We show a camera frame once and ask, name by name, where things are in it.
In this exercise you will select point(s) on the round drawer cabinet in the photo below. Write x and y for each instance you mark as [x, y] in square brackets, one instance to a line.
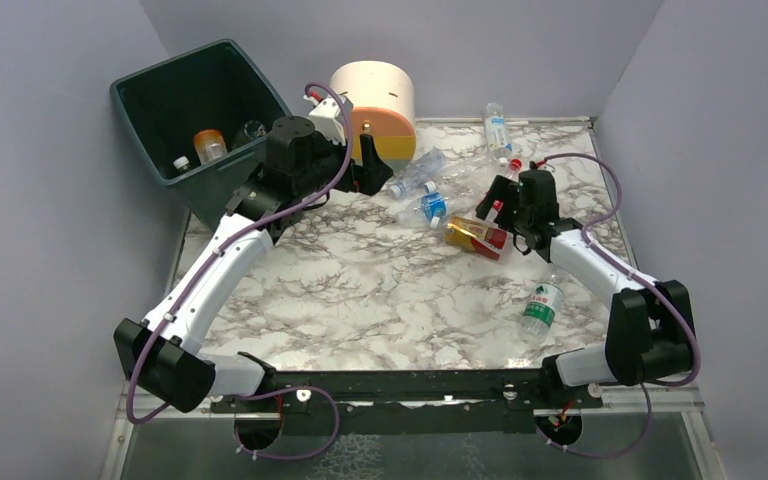
[382, 95]

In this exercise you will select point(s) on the green label water bottle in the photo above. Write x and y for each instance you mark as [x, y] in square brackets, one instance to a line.
[543, 304]

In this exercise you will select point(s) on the green jasmine tea bottle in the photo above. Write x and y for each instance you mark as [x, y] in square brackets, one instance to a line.
[182, 165]

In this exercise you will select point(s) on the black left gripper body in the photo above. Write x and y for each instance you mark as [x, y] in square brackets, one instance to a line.
[363, 168]

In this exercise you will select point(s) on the dark green plastic bin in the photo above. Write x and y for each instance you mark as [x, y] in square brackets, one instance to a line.
[162, 107]

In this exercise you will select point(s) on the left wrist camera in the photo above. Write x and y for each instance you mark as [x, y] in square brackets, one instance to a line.
[327, 118]

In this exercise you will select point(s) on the brown tea bottle red label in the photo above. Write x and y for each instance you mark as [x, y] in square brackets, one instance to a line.
[473, 236]

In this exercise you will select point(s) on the green label bottle dark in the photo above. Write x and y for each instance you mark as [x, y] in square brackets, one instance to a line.
[250, 131]

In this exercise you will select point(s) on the clear bottle blue white label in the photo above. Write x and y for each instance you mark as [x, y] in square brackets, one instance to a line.
[496, 134]

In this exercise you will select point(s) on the orange label juice bottle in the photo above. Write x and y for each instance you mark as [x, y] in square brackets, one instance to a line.
[209, 145]

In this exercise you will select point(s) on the red label bottle red cap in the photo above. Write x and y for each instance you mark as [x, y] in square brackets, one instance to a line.
[504, 187]

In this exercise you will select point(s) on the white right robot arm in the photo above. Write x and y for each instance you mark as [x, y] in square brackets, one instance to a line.
[650, 333]

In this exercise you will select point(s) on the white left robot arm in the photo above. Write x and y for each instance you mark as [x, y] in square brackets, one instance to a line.
[161, 353]

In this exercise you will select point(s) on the clear bottle blue cap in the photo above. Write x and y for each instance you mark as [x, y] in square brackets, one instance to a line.
[418, 174]

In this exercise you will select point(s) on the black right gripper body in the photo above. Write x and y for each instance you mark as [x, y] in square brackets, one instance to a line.
[502, 201]

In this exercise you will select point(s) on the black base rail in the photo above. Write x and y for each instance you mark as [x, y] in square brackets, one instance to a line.
[397, 402]

